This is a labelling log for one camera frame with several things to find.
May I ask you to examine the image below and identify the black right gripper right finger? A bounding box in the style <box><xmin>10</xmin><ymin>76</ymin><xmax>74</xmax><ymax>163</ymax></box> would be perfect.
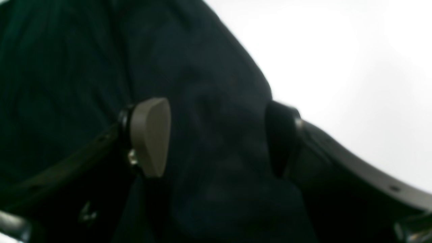
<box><xmin>265</xmin><ymin>101</ymin><xmax>432</xmax><ymax>243</ymax></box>

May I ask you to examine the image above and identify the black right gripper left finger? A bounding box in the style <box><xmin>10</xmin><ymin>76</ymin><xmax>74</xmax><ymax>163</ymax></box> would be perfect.
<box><xmin>1</xmin><ymin>98</ymin><xmax>171</xmax><ymax>243</ymax></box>

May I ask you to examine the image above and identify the plain black T-shirt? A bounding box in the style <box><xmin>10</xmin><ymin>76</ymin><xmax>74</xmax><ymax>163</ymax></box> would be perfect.
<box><xmin>1</xmin><ymin>0</ymin><xmax>317</xmax><ymax>243</ymax></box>

